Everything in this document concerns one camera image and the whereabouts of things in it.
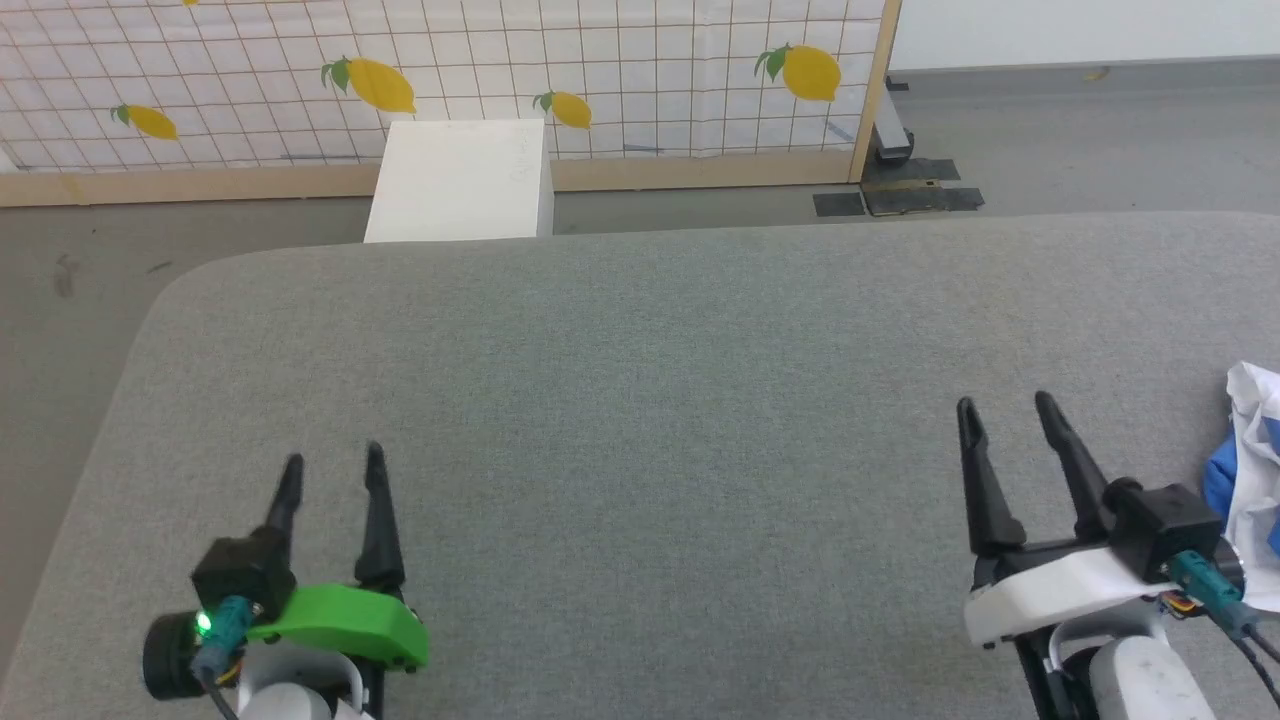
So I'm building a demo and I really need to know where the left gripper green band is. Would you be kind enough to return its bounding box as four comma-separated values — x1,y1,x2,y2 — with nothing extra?
141,441,432,700

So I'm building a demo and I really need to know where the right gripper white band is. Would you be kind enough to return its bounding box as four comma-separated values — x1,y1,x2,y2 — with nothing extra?
955,389,1248,653

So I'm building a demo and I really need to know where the blue and white garment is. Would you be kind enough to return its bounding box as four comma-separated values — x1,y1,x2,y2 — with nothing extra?
1202,361,1280,614

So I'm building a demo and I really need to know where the long black floor mat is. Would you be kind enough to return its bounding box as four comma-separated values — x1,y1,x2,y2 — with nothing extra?
864,186,987,217

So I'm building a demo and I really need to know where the black floor mat under foot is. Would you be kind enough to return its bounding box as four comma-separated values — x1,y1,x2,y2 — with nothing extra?
869,157,962,184

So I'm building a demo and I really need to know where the metal screen foot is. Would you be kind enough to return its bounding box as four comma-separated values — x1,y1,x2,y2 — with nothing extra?
872,77,917,167

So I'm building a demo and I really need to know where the lemon print partition screen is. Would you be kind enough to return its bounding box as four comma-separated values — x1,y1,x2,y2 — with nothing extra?
0,0,904,209

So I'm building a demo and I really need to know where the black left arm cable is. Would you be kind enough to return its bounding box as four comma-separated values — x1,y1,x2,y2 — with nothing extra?
189,596,253,720

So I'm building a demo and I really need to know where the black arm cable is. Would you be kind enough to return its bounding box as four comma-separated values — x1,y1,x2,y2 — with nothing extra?
1164,551,1280,703
189,596,253,720

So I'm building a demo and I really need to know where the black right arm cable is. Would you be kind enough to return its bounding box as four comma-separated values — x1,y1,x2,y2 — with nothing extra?
1164,551,1280,703

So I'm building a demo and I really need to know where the white box pedestal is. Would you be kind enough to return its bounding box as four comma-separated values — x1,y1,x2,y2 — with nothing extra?
362,119,555,245

